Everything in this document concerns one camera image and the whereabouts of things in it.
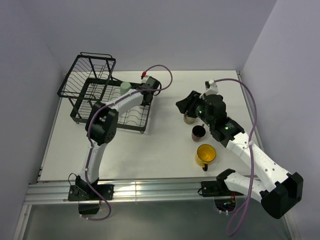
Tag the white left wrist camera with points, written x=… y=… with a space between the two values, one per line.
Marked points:
x=144 y=76

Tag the pale green cup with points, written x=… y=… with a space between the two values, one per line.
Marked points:
x=124 y=87

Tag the yellow mug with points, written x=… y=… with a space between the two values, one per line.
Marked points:
x=205 y=154

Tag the black box under rail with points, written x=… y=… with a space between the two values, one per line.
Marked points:
x=88 y=208

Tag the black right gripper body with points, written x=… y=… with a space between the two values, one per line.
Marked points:
x=199 y=111

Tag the aluminium mounting rail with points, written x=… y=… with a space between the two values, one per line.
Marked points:
x=124 y=190

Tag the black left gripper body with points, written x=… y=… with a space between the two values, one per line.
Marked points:
x=147 y=103

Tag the black wire dish rack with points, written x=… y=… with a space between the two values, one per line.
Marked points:
x=89 y=79

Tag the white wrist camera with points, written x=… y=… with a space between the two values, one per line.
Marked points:
x=211 y=88
x=144 y=76

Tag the speckled beige cup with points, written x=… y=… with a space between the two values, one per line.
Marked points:
x=189 y=120

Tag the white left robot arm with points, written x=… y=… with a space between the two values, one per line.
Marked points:
x=101 y=128

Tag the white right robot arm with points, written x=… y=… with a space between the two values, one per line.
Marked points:
x=277 y=189

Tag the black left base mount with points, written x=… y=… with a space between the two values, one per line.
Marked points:
x=81 y=191

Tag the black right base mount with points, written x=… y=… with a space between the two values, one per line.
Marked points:
x=211 y=188

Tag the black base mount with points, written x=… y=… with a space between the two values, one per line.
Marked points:
x=81 y=191
x=211 y=188

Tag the dark maroon mug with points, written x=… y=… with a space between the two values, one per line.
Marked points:
x=198 y=132

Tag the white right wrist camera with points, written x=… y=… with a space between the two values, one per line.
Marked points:
x=211 y=88

